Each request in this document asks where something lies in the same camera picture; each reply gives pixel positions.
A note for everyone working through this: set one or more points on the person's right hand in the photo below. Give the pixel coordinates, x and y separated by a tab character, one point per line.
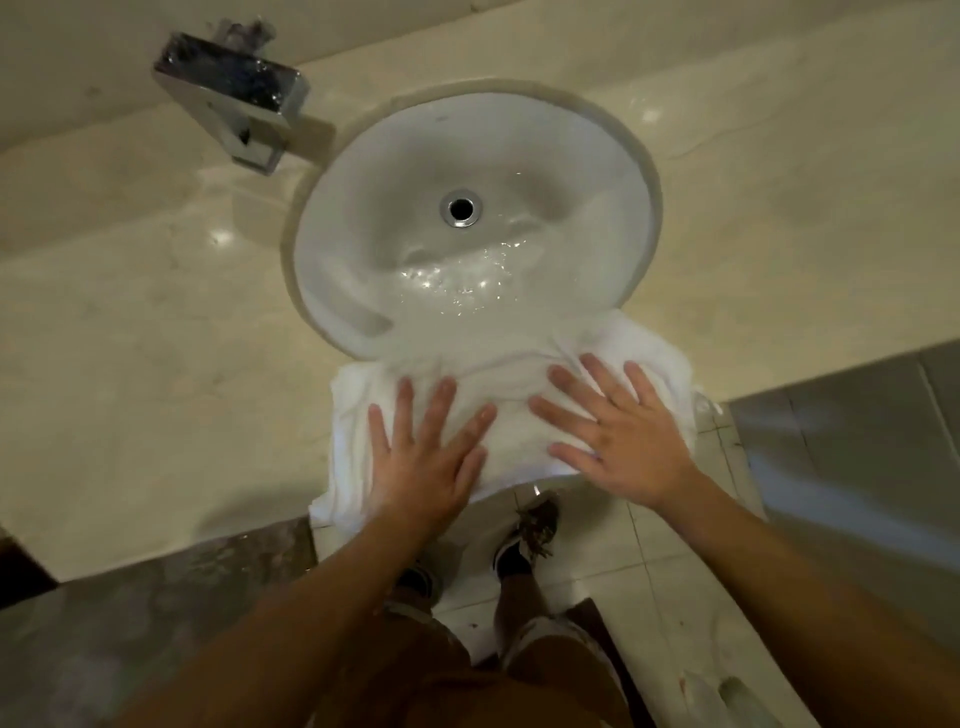
637	450

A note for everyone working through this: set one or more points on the person's left hand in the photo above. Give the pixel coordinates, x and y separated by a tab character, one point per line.
424	480

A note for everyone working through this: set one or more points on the person's left little finger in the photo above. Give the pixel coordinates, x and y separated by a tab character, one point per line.
379	435

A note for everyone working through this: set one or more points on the person's right little finger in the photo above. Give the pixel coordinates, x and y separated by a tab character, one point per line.
643	390

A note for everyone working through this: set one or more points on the person's right thumb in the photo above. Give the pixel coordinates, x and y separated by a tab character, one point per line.
574	456

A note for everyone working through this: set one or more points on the person's left thumb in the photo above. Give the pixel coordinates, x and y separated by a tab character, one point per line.
472	472

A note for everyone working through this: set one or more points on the person's right middle finger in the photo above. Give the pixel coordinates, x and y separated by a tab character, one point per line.
576	394

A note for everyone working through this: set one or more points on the person's left middle finger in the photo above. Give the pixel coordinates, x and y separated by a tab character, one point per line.
441	412

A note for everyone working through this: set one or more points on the white towel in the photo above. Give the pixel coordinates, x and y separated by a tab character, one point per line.
510	427

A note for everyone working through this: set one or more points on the person's right forearm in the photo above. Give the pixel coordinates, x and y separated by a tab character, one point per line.
810	607

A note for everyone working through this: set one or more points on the person's left forearm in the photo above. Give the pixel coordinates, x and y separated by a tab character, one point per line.
300	622

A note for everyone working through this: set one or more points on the dark shoe with brown laces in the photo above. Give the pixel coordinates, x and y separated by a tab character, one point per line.
529	540
418	581

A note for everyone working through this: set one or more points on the brown shorts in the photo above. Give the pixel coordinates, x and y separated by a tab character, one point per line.
450	675

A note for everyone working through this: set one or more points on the chrome sink drain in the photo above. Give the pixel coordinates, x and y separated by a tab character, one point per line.
460	209

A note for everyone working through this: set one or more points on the white ceramic sink basin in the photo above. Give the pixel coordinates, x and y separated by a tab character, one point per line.
540	187

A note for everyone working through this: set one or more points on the grey metal counter panel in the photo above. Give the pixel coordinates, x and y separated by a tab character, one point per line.
112	645

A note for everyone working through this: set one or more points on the chrome square faucet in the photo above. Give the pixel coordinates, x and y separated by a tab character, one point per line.
232	82

